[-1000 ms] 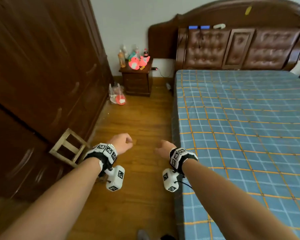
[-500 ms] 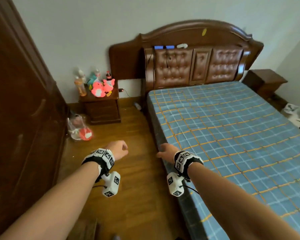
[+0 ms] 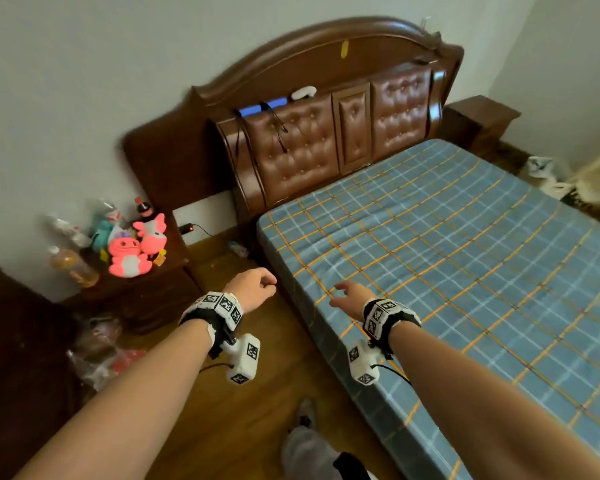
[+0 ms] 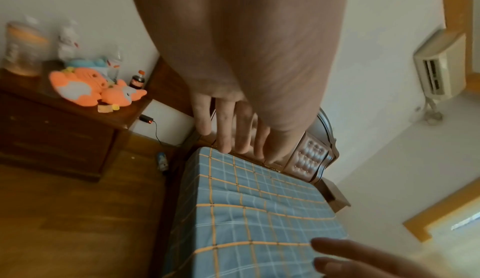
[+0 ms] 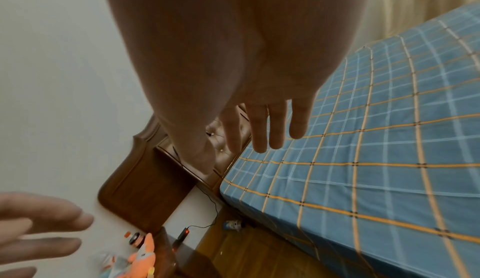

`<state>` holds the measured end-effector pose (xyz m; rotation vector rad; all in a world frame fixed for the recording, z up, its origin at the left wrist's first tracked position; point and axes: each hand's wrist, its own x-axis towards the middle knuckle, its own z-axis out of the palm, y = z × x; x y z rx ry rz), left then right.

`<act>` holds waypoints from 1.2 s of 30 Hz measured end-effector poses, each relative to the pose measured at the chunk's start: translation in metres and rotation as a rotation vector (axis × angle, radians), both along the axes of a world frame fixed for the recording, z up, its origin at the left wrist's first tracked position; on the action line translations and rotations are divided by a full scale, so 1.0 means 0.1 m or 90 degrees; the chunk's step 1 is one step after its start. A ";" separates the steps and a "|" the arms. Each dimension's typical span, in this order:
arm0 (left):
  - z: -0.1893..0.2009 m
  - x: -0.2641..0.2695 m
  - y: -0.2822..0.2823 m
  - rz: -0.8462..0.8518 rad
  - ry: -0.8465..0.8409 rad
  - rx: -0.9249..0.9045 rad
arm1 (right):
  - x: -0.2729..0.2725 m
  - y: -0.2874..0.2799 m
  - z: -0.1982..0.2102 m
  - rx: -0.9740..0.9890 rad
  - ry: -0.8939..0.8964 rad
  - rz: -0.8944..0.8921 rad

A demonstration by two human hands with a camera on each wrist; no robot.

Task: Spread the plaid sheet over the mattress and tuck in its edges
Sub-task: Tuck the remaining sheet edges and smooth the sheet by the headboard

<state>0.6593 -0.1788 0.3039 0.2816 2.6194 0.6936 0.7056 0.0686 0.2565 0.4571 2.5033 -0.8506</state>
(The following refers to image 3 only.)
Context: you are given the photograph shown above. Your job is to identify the person's left hand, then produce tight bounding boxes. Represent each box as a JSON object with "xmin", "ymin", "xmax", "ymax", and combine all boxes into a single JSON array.
[{"xmin": 222, "ymin": 268, "xmax": 278, "ymax": 315}]

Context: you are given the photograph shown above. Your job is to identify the person's right hand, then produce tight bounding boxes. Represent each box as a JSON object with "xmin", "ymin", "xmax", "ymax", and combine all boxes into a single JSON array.
[{"xmin": 328, "ymin": 281, "xmax": 379, "ymax": 323}]

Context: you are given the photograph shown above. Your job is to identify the person's left forearm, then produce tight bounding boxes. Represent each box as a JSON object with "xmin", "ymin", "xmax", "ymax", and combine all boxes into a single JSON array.
[{"xmin": 14, "ymin": 319, "xmax": 217, "ymax": 480}]

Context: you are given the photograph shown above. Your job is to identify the person's right forearm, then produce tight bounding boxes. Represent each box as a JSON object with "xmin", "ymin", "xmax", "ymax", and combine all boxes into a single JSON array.
[{"xmin": 389, "ymin": 322, "xmax": 600, "ymax": 480}]

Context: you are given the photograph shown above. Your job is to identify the right wristband with marker tags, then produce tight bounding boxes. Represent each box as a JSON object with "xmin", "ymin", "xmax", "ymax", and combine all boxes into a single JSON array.
[{"xmin": 362, "ymin": 298, "xmax": 423, "ymax": 356}]

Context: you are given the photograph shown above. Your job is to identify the wristband with marker tags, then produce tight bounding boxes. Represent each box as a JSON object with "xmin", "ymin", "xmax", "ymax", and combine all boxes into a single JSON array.
[
  {"xmin": 179, "ymin": 292, "xmax": 244, "ymax": 359},
  {"xmin": 362, "ymin": 298, "xmax": 423, "ymax": 356}
]

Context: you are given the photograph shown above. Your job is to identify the left wristband with marker tags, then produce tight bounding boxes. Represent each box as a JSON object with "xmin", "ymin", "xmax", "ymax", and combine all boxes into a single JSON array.
[{"xmin": 179, "ymin": 292, "xmax": 244, "ymax": 359}]

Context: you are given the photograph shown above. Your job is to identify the person's grey shoe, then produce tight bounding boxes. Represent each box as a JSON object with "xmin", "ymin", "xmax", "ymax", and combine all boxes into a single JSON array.
[{"xmin": 295, "ymin": 397, "xmax": 319, "ymax": 431}]

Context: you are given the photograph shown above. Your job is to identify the blue plaid bed mattress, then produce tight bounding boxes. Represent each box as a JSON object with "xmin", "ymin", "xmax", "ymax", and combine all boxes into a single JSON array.
[{"xmin": 256, "ymin": 139, "xmax": 600, "ymax": 480}]

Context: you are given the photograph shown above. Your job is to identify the brown wooden nightstand with toys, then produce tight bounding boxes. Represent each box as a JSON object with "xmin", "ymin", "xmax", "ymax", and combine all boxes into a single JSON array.
[{"xmin": 59, "ymin": 211, "xmax": 203, "ymax": 336}]

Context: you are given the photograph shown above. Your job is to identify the pink and white plush toy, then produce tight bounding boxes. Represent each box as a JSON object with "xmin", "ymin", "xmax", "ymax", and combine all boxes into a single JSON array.
[{"xmin": 132, "ymin": 213, "xmax": 168, "ymax": 256}]

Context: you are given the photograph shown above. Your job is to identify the pink round plush toy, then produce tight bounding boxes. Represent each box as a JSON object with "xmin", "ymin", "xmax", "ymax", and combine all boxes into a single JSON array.
[{"xmin": 108, "ymin": 237, "xmax": 154, "ymax": 279}]

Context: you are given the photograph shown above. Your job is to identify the dark cola bottle red cap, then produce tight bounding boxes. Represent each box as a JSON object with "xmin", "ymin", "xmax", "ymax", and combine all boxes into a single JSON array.
[{"xmin": 133, "ymin": 197, "xmax": 155, "ymax": 224}]

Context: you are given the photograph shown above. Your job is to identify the person's grey trouser leg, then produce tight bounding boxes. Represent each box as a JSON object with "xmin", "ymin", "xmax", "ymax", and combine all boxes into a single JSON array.
[{"xmin": 281, "ymin": 427, "xmax": 378, "ymax": 480}]

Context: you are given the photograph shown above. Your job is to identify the brown wooden padded headboard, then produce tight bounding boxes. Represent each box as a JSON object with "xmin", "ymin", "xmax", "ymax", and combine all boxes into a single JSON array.
[{"xmin": 122, "ymin": 16, "xmax": 465, "ymax": 225}]

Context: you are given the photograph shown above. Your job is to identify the clear bottle with red label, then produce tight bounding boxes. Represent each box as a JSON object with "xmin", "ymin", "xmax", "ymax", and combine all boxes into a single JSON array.
[{"xmin": 96, "ymin": 199, "xmax": 124, "ymax": 226}]

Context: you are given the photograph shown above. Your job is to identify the teal plush toy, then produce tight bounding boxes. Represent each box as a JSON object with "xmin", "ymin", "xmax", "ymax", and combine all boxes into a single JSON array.
[{"xmin": 90, "ymin": 219, "xmax": 116, "ymax": 253}]

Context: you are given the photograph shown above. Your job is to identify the blue flat device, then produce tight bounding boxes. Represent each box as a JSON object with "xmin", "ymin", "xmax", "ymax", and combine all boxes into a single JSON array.
[{"xmin": 237, "ymin": 97, "xmax": 289, "ymax": 118}]

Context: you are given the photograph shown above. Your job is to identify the clear plastic bags with items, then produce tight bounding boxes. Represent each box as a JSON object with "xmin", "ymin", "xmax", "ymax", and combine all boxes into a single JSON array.
[{"xmin": 66, "ymin": 316, "xmax": 147, "ymax": 393}]

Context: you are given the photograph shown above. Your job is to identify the orange drink plastic bottle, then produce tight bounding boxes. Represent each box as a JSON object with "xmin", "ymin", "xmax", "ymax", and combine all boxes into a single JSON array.
[{"xmin": 48, "ymin": 246, "xmax": 100, "ymax": 289}]

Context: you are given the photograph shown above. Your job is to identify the clear plastic bottle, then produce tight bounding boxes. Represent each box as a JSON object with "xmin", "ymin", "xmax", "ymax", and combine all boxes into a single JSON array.
[{"xmin": 46, "ymin": 214, "xmax": 92, "ymax": 249}]

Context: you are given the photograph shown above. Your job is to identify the brown wooden empty nightstand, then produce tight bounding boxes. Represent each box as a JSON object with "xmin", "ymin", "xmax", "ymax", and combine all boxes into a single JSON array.
[{"xmin": 441, "ymin": 95, "xmax": 522, "ymax": 156}]

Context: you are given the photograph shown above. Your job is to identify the white plastic bag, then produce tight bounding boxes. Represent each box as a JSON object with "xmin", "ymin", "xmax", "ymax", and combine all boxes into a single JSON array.
[{"xmin": 525, "ymin": 155, "xmax": 577, "ymax": 201}]

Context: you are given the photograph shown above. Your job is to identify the dark wooden cabinet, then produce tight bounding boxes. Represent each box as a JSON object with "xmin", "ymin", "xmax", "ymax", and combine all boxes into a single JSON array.
[{"xmin": 0, "ymin": 257, "xmax": 81, "ymax": 480}]

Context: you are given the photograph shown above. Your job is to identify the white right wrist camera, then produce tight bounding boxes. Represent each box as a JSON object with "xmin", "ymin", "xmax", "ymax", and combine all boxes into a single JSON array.
[{"xmin": 347, "ymin": 339, "xmax": 382, "ymax": 387}]

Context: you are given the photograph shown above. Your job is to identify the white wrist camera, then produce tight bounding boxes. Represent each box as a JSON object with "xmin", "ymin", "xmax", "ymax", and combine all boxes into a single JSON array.
[
  {"xmin": 222, "ymin": 335, "xmax": 262, "ymax": 386},
  {"xmin": 347, "ymin": 339, "xmax": 382, "ymax": 387}
]

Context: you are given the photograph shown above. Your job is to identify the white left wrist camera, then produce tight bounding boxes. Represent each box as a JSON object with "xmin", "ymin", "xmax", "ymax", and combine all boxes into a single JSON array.
[{"xmin": 222, "ymin": 335, "xmax": 262, "ymax": 386}]

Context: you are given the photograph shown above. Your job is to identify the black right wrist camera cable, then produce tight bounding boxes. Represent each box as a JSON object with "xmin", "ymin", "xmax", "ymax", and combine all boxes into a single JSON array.
[{"xmin": 371, "ymin": 364, "xmax": 412, "ymax": 386}]

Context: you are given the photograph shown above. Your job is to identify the black hanging cable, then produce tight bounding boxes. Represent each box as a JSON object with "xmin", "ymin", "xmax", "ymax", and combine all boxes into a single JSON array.
[{"xmin": 260, "ymin": 101, "xmax": 290, "ymax": 154}]

